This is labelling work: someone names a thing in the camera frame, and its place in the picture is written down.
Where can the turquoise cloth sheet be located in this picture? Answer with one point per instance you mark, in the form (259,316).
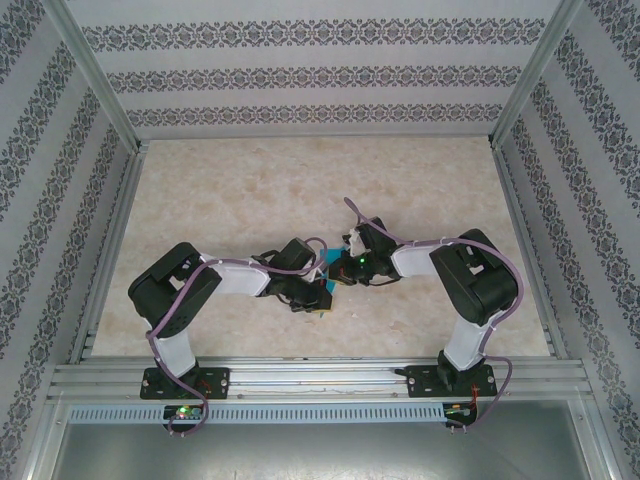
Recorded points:
(330,256)

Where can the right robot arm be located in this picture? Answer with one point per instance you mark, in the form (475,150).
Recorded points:
(470,345)

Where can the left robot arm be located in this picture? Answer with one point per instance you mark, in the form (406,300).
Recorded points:
(172,350)

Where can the steel sheet panel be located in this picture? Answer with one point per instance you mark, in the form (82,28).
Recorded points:
(320,455)

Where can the wide aluminium mounting rail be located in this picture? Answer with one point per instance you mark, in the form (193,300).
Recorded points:
(320,372)

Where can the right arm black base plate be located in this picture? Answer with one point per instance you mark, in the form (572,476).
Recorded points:
(422,382)

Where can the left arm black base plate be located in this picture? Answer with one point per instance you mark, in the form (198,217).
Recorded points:
(220,382)

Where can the aluminium table side rail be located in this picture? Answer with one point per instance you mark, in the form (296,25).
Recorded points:
(516,210)
(123,210)

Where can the aluminium frame post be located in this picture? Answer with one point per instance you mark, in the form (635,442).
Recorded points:
(530,75)
(96,75)

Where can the aluminium lower frame strut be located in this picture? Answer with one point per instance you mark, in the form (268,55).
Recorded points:
(47,440)
(592,440)

